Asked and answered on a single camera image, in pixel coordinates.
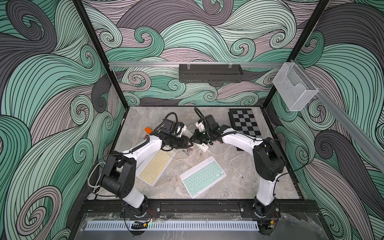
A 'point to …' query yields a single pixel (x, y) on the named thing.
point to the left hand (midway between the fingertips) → (190, 143)
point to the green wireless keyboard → (202, 176)
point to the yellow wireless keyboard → (154, 170)
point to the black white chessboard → (243, 120)
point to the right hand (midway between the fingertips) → (190, 139)
